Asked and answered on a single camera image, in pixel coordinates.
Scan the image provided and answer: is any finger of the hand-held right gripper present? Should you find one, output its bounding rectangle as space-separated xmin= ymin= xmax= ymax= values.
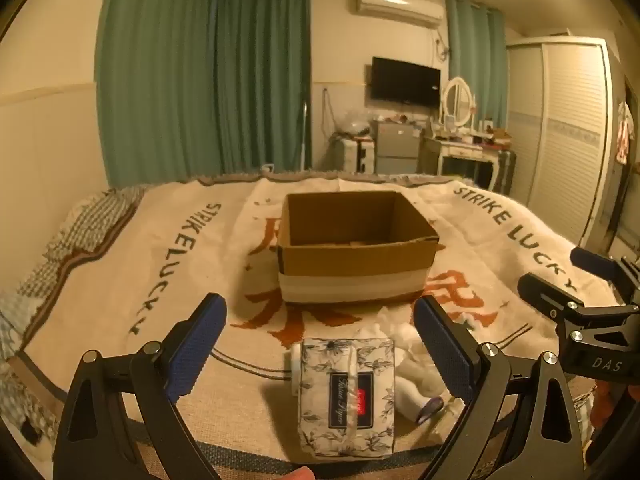
xmin=570 ymin=246 xmax=640 ymax=306
xmin=517 ymin=272 xmax=591 ymax=333

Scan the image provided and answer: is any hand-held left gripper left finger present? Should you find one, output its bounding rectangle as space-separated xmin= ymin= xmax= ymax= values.
xmin=52 ymin=292 xmax=228 ymax=480

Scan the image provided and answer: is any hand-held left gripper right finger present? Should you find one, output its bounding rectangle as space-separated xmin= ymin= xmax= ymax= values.
xmin=412 ymin=295 xmax=586 ymax=480

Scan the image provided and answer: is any white socks bundle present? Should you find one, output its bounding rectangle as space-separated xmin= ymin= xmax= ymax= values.
xmin=395 ymin=327 xmax=453 ymax=423

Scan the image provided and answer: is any white soft cloth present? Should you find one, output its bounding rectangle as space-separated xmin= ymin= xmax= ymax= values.
xmin=374 ymin=304 xmax=426 ymax=356

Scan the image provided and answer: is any small white soft item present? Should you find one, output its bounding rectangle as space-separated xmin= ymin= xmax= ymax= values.
xmin=284 ymin=344 xmax=304 ymax=385

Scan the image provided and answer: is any floral tissue pack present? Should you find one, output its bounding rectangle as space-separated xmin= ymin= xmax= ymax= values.
xmin=295 ymin=336 xmax=399 ymax=462

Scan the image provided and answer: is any brown cardboard box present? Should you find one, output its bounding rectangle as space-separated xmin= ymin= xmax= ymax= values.
xmin=276 ymin=191 xmax=441 ymax=306

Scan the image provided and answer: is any person's right hand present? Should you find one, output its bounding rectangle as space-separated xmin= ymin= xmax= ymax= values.
xmin=591 ymin=382 xmax=615 ymax=433

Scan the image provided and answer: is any cream printed blanket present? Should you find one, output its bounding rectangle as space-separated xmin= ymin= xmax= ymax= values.
xmin=22 ymin=172 xmax=621 ymax=466

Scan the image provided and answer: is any dark suitcase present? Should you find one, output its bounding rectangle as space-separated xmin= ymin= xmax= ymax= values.
xmin=492 ymin=149 xmax=517 ymax=197

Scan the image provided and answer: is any white slatted wardrobe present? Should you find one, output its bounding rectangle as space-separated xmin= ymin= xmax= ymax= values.
xmin=506 ymin=35 xmax=628 ymax=252

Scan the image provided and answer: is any hanging pink garment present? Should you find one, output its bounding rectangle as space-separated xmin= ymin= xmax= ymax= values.
xmin=615 ymin=101 xmax=635 ymax=166

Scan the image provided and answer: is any green checkered bedsheet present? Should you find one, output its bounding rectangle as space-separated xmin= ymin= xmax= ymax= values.
xmin=15 ymin=185 xmax=161 ymax=306

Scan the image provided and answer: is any white dressing table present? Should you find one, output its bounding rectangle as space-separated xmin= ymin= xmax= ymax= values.
xmin=419 ymin=129 xmax=503 ymax=190

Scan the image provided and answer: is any light blue checkered cloth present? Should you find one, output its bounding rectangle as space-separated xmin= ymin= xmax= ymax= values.
xmin=0 ymin=287 xmax=58 ymax=443

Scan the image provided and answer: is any grey mini fridge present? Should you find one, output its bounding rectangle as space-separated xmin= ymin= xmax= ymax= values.
xmin=374 ymin=120 xmax=424 ymax=175

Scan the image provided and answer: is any white oval vanity mirror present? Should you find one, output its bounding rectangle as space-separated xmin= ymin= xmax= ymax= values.
xmin=439 ymin=76 xmax=479 ymax=129

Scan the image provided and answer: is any white suitcase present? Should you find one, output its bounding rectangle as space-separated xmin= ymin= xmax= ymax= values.
xmin=333 ymin=135 xmax=377 ymax=174

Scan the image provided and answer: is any white mop pole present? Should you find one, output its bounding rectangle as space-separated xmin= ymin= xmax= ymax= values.
xmin=298 ymin=100 xmax=309 ymax=171

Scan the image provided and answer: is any clear plastic bag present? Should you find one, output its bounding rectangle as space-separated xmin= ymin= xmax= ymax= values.
xmin=335 ymin=107 xmax=374 ymax=137

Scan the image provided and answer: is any wide green curtain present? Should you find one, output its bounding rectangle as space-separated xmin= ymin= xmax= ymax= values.
xmin=95 ymin=0 xmax=219 ymax=188

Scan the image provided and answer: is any white air conditioner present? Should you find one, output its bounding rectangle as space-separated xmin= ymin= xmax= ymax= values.
xmin=348 ymin=0 xmax=444 ymax=29

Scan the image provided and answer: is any black wall television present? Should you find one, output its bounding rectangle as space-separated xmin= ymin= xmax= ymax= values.
xmin=371 ymin=56 xmax=442 ymax=108

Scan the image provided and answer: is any wall power cable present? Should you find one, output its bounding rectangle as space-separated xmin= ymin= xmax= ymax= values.
xmin=431 ymin=25 xmax=451 ymax=67

